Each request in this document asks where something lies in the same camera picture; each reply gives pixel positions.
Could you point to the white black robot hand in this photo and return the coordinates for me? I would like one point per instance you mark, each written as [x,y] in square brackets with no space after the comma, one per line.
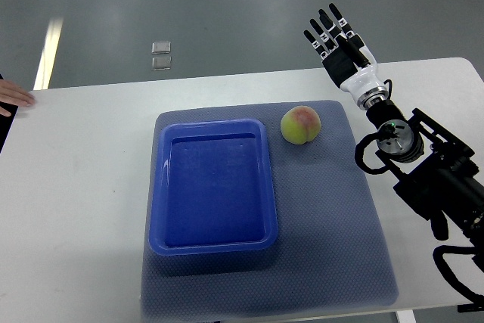
[353,69]

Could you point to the yellow-red peach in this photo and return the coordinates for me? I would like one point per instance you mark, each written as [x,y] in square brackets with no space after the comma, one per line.
[300,125]

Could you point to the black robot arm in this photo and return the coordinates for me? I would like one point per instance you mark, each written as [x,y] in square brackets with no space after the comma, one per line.
[435,173]

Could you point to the lower metal floor plate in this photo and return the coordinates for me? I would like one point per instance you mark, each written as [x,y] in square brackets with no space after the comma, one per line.
[162,62]

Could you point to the metal floor plate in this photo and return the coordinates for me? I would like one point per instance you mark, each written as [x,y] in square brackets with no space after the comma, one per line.
[162,62]
[161,47]

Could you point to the upper metal floor plate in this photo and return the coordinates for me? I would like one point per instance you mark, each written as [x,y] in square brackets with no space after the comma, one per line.
[161,47]

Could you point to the person's hand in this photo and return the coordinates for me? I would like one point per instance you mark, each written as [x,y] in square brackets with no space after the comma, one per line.
[12,94]

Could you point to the blue plastic tray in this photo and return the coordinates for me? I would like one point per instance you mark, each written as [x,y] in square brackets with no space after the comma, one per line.
[213,189]

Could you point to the blue-grey textured mat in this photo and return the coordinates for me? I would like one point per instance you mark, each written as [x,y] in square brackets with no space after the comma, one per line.
[330,252]

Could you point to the white table leg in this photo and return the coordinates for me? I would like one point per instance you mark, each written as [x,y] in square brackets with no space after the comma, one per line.
[405,316]

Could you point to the black sleeve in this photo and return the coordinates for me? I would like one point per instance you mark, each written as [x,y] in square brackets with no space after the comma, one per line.
[8,113]

